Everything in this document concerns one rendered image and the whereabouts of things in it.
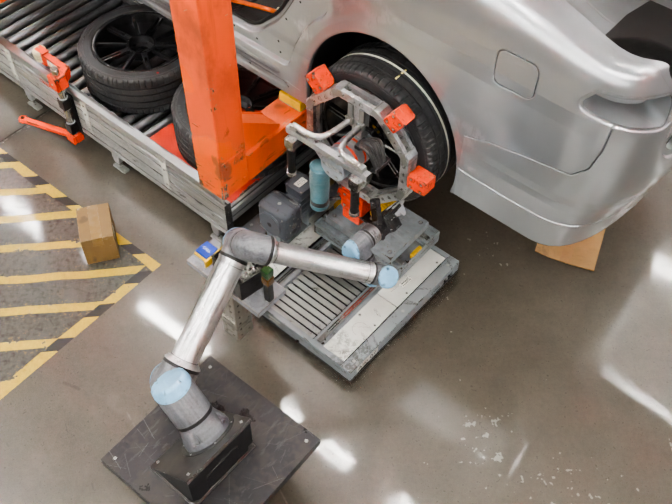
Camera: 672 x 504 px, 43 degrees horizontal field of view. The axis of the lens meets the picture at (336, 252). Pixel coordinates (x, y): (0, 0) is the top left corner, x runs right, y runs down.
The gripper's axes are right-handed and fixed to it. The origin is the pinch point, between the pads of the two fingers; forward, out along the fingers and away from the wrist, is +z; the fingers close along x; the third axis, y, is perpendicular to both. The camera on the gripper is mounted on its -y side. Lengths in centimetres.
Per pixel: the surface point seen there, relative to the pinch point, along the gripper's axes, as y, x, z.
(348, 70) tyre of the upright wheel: -59, 13, 2
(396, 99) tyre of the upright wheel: -42, 29, 2
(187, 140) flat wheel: -65, -89, -25
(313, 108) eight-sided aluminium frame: -52, -10, -6
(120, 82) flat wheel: -105, -125, -20
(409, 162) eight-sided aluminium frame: -18.1, 26.1, -5.6
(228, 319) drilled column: 8, -64, -71
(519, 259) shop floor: 72, -18, 56
